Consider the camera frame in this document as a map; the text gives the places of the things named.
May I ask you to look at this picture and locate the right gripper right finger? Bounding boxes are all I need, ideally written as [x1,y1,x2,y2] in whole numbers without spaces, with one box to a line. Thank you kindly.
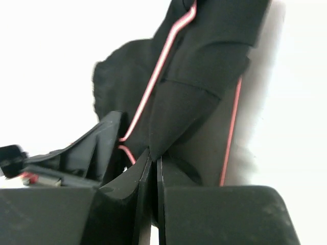
[157,157,299,244]

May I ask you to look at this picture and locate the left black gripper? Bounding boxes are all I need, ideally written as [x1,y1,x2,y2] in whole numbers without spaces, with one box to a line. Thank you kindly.
[1,111,127,188]

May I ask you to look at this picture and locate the pink wire hanger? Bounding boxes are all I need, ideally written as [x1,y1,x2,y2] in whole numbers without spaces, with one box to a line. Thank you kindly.
[119,1,242,186]

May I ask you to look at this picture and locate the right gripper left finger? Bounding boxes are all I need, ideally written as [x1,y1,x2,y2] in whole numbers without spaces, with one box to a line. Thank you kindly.
[1,151,151,244]

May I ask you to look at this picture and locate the black trousers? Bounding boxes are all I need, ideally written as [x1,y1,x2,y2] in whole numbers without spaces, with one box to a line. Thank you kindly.
[92,1,270,185]

